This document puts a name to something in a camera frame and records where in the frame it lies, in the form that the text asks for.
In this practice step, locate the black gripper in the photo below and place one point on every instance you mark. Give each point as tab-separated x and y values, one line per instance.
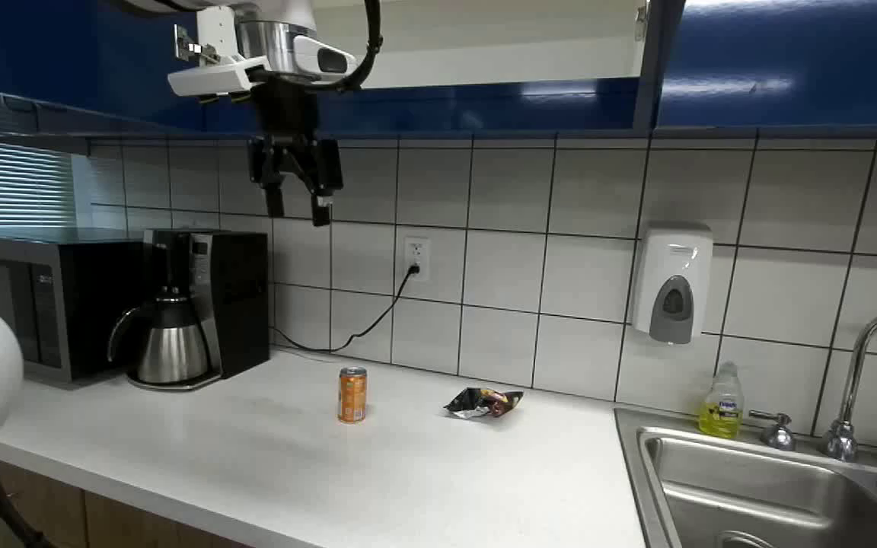
287	115

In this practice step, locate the orange soda can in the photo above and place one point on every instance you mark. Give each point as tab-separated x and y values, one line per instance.
354	398

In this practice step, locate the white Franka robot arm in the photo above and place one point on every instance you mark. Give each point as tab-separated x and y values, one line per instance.
267	26

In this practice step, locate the blue upper cabinet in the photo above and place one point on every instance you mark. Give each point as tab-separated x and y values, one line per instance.
54	50

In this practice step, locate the wooden lower cabinet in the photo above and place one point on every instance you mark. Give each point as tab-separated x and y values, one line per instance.
54	513

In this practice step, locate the black steel coffee maker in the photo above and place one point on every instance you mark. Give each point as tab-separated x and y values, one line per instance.
240	292

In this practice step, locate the stainless steel coffee carafe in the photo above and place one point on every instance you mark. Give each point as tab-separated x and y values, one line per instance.
167	350

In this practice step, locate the dark crumpled chip bag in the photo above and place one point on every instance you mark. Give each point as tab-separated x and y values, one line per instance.
485	403

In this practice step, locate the window blinds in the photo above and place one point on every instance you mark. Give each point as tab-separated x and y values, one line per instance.
7	183

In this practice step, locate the black steel microwave oven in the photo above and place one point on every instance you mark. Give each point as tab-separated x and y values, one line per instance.
13	304

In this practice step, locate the stainless steel sink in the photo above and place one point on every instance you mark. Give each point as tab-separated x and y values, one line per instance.
752	483

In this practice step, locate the chrome sink faucet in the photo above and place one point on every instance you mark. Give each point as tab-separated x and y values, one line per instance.
854	365

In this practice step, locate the white wall outlet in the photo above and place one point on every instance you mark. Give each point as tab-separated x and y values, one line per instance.
415	252

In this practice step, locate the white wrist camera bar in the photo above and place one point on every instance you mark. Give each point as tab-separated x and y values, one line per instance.
212	76

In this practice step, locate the white wall soap dispenser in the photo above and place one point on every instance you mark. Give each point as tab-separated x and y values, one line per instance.
670	279

